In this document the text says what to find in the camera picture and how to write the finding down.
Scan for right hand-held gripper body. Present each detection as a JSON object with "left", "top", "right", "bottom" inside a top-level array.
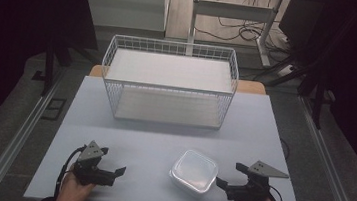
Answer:
[{"left": 224, "top": 157, "right": 291, "bottom": 201}]

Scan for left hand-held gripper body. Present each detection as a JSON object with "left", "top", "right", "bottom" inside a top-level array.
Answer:
[{"left": 71, "top": 138, "right": 120, "bottom": 189}]

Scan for clear plastic container with lid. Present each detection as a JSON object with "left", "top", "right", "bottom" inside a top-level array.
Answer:
[{"left": 167, "top": 147, "right": 221, "bottom": 200}]

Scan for person's left hand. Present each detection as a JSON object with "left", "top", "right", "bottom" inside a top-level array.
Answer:
[{"left": 54, "top": 163, "right": 98, "bottom": 201}]

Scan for black floor plate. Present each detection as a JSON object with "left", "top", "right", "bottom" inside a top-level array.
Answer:
[{"left": 40, "top": 95, "right": 68, "bottom": 123}]

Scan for wooden table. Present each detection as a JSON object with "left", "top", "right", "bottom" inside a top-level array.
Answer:
[{"left": 87, "top": 63, "right": 268, "bottom": 97}]

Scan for black tripod stand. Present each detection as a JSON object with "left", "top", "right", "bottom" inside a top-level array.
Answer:
[
  {"left": 39, "top": 30, "right": 102, "bottom": 103},
  {"left": 260, "top": 46, "right": 341, "bottom": 132}
]

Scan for white power strip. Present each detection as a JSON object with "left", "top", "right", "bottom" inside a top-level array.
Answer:
[{"left": 277, "top": 63, "right": 296, "bottom": 79}]

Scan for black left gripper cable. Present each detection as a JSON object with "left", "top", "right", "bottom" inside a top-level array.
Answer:
[{"left": 53, "top": 143, "right": 87, "bottom": 201}]

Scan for black cable at table edge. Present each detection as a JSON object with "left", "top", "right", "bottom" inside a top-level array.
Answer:
[{"left": 278, "top": 137, "right": 293, "bottom": 160}]

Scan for metal floor rail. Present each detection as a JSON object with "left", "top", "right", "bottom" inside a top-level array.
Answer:
[
  {"left": 0, "top": 61, "right": 67, "bottom": 201},
  {"left": 287, "top": 94, "right": 357, "bottom": 201}
]

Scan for white wire shelf rack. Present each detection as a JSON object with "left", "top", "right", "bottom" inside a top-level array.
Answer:
[{"left": 95, "top": 32, "right": 242, "bottom": 132}]

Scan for black floor cables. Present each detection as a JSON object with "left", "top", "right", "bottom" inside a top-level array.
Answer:
[{"left": 192, "top": 0, "right": 296, "bottom": 56}]

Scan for white metal desk frame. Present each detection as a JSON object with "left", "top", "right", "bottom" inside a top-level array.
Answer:
[{"left": 185, "top": 0, "right": 284, "bottom": 68}]

